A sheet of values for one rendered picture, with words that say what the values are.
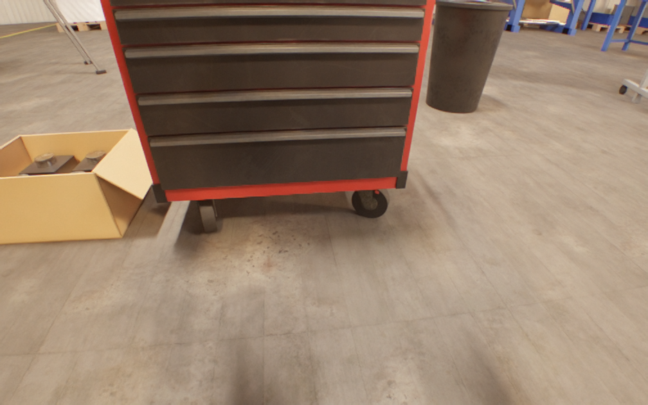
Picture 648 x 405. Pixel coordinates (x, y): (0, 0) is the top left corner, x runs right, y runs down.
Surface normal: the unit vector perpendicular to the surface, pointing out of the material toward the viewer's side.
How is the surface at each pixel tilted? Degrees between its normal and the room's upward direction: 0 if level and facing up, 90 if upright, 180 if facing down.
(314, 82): 90
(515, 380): 0
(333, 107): 90
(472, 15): 94
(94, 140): 90
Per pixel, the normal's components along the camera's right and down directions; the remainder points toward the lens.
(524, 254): 0.02, -0.82
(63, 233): 0.12, 0.57
